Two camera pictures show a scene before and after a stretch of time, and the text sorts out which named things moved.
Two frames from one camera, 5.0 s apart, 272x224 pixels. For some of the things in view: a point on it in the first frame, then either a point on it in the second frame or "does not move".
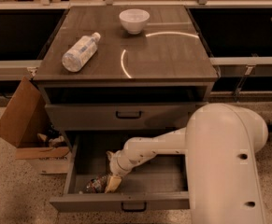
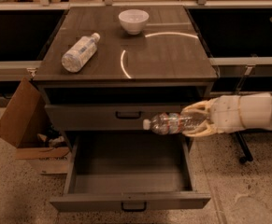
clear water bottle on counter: (81, 52) does not move
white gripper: (117, 167) -> (225, 114)
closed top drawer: (121, 117) does not move
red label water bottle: (97, 185) -> (171, 123)
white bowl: (134, 20) does not move
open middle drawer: (159, 183) does not move
